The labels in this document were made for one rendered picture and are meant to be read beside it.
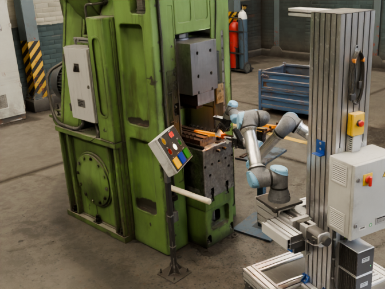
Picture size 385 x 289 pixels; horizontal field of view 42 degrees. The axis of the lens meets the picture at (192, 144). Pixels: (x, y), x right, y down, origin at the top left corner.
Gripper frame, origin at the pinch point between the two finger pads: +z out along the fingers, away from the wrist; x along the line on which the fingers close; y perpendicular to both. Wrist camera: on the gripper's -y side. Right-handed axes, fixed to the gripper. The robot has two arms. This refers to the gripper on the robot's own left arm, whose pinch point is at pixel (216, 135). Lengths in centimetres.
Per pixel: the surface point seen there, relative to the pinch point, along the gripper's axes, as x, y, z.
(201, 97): -8.0, -22.2, -23.9
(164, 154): -71, 8, -14
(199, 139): -9.4, -8.4, 8.4
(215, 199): -3, 26, 51
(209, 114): 22.7, -28.2, 7.4
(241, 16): 591, -399, 193
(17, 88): 95, -442, 297
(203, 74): -5, -31, -40
